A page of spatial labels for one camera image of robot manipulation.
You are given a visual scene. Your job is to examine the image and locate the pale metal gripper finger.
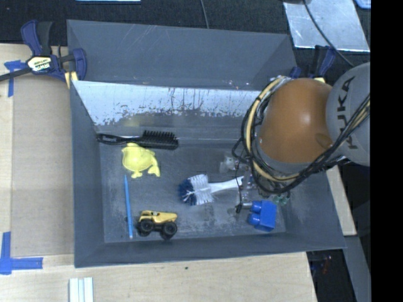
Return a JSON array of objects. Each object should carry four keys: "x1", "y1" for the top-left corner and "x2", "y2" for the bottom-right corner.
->
[
  {"x1": 219, "y1": 155, "x2": 242, "y2": 174},
  {"x1": 227, "y1": 201, "x2": 254, "y2": 215}
]

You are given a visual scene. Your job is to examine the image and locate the blue toy building block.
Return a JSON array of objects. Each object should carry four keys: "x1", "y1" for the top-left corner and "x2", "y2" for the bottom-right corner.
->
[{"x1": 246, "y1": 199, "x2": 278, "y2": 233}]

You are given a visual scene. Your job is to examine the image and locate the blue and white dish brush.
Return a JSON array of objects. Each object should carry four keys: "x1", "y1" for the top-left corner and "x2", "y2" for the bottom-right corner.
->
[{"x1": 177, "y1": 173, "x2": 246, "y2": 207}]

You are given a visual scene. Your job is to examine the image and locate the black hairbrush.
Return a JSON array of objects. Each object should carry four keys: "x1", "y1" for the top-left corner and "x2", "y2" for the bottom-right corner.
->
[{"x1": 96, "y1": 130, "x2": 179, "y2": 151}]

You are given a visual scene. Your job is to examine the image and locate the yellow toy truck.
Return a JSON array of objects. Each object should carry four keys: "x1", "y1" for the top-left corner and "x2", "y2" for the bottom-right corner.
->
[{"x1": 135, "y1": 210, "x2": 179, "y2": 241}]

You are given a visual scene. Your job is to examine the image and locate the yellow rubber toy animal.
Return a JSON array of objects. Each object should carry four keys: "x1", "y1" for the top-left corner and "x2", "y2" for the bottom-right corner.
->
[{"x1": 121, "y1": 142, "x2": 161, "y2": 179}]

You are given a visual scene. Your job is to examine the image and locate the thin blue stick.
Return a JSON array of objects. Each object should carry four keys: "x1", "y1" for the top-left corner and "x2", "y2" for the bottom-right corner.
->
[{"x1": 123, "y1": 174, "x2": 134, "y2": 240}]

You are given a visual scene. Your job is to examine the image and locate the grey metal bin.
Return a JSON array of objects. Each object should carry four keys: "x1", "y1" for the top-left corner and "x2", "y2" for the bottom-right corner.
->
[{"x1": 65, "y1": 19, "x2": 348, "y2": 269}]

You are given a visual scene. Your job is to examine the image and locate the pale wood flat board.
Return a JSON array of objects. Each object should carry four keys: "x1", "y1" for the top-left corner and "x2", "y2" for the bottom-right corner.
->
[{"x1": 11, "y1": 74, "x2": 76, "y2": 258}]

